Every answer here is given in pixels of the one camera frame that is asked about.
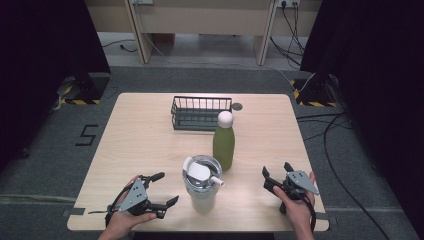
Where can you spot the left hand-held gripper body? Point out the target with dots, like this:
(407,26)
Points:
(133,196)

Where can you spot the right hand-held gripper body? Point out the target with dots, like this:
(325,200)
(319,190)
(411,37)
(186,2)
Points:
(298,183)

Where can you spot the green bottle with white cap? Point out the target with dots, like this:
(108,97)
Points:
(224,146)

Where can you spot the person's right hand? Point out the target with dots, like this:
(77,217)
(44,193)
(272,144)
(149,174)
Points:
(296,210)

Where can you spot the person's left hand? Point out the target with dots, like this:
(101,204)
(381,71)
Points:
(121,221)

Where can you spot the white tumbler with clear lid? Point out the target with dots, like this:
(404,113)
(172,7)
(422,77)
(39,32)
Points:
(201,198)

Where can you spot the round black table grommet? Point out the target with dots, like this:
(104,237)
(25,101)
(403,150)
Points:
(237,106)

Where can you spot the black stand base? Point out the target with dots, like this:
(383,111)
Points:
(315,90)
(87,87)

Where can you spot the black curtain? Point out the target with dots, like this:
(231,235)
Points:
(40,66)
(376,83)

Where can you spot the beige desk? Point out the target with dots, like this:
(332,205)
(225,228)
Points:
(200,18)

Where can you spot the white wall socket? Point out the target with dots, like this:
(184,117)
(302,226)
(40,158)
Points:
(288,2)

